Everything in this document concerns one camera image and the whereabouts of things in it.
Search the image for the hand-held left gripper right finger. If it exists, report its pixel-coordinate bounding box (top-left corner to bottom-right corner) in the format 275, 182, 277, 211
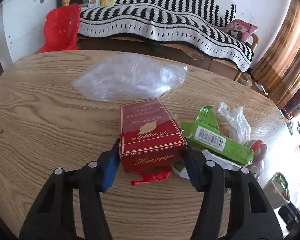
182, 147, 284, 240

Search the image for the red plastic scrap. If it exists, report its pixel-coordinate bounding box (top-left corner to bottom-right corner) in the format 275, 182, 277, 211
131, 169, 173, 186

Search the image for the brown curtain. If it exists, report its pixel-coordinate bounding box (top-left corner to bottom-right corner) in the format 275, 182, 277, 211
251, 0, 300, 108

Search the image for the green carton box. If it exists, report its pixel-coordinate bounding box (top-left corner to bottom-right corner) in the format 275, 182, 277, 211
180, 105, 255, 165

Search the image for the white crumpled plastic film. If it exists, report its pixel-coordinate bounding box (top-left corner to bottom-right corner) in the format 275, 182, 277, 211
218, 102, 252, 143

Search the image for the white plastic bag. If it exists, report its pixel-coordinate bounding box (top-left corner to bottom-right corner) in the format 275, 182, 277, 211
287, 120, 299, 135

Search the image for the white green snack packet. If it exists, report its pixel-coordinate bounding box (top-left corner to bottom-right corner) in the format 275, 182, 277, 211
263, 172, 290, 209

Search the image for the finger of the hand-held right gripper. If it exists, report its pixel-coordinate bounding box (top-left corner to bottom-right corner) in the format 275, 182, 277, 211
278, 201, 300, 232

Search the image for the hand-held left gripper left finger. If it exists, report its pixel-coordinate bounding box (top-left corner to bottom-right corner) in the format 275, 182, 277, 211
19, 139, 122, 240

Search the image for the black white patterned blanket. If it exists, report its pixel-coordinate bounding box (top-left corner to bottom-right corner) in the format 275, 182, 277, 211
77, 0, 254, 72

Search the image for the white cabinet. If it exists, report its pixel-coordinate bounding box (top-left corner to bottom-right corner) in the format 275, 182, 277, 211
0, 0, 59, 70

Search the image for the red plastic chair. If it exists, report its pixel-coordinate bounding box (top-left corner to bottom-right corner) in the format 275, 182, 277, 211
35, 4, 82, 54

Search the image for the flat cardboard piece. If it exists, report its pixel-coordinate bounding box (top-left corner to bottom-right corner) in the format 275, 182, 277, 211
184, 49, 205, 60

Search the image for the pink cartoon cushion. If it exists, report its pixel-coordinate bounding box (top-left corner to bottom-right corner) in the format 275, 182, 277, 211
225, 19, 259, 43

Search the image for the clear plastic bag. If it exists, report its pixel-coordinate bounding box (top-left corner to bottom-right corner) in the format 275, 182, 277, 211
72, 54, 188, 102

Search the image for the red cigarette box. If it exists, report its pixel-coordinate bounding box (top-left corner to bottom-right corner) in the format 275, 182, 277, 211
119, 98, 188, 173

